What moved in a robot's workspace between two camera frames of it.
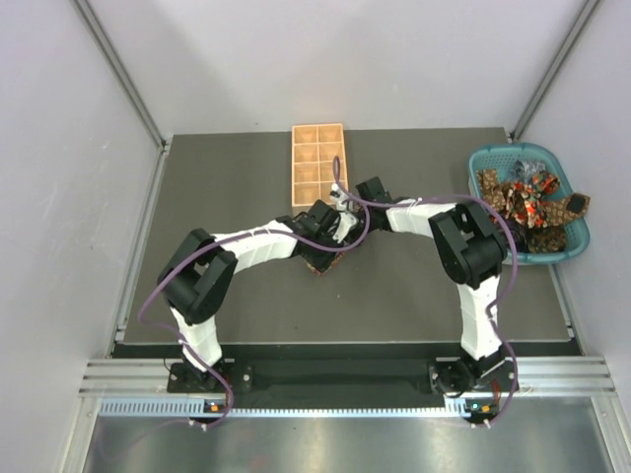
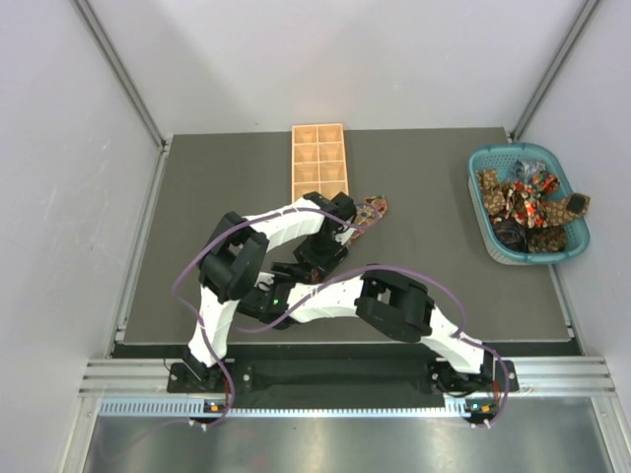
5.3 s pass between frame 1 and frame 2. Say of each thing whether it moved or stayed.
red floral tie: stayed
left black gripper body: stayed
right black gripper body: moved
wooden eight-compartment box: stayed
